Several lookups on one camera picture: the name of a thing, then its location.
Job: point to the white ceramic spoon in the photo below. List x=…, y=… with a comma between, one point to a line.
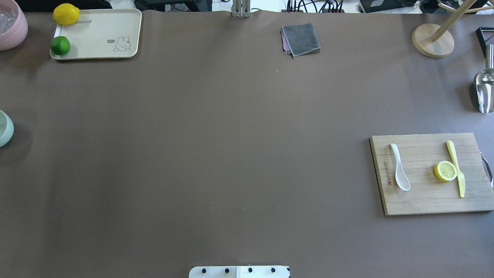
x=401, y=179

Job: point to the mint green bowl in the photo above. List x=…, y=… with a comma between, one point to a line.
x=6, y=128

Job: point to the pink bowl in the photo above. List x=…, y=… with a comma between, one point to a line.
x=14, y=27

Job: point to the grey folded cloth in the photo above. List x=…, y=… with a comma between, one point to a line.
x=300, y=39

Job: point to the wooden cutting board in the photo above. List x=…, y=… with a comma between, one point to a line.
x=428, y=194

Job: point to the beige rabbit serving tray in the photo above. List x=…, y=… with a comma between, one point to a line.
x=102, y=33

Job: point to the halved lemon slice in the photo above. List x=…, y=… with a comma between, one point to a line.
x=445, y=171

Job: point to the green lime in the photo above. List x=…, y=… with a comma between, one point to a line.
x=60, y=45

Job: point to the wooden mug tree stand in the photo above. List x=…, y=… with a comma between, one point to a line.
x=435, y=41

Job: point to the yellow plastic knife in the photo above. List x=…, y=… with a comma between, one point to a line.
x=460, y=174

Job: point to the yellow lemon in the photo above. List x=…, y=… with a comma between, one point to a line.
x=66, y=14

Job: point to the metal scoop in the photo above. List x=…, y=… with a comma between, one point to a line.
x=484, y=83

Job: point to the aluminium frame post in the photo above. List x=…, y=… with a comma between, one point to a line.
x=241, y=8

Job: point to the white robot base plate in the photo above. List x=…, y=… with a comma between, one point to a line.
x=249, y=271

